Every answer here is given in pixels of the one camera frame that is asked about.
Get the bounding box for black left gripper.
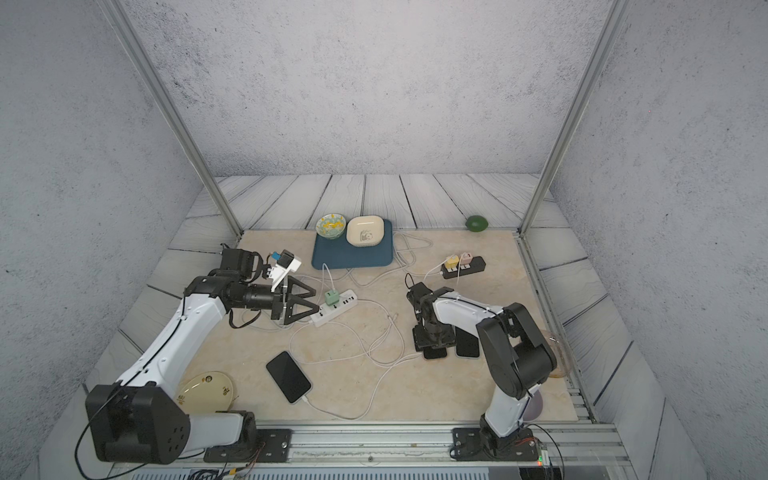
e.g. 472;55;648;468
235;275;319;326

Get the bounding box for white charging cable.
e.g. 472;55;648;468
302;260;463;421
287;263;424;368

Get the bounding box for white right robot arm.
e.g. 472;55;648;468
406;282;558;447

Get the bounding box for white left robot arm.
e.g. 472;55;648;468
80;248;319;469

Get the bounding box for white black-screen phone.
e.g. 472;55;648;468
266;351;312;404

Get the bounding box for green usb charger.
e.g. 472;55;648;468
324;289;340;306

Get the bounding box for white power strip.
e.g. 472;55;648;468
310;289;358;327

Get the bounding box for dark teal tray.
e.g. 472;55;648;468
311;220;394;270

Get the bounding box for patterned teal yellow bowl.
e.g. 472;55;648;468
315;213;347;240

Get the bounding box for yellow usb charger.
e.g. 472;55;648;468
444;255;460;270

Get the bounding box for cream square panda bowl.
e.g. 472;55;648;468
346;215;385;248

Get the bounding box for black power strip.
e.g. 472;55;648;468
441;256;486;279

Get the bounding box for purple plate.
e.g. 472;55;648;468
523;390;544;422

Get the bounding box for cream yellow plate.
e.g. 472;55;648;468
176;371;235;415

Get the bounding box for green lime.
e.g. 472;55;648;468
465;215;489;233

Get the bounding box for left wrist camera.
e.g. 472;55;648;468
267;250;302;292

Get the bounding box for grey power strip cord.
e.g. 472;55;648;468
239;232;448;334

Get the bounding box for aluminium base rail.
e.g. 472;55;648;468
107;419;631;480

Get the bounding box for aluminium frame post left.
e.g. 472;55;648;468
98;0;244;239

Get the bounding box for aluminium frame post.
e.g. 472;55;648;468
518;0;631;237
98;0;244;239

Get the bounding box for aluminium frame post right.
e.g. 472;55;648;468
518;0;631;237

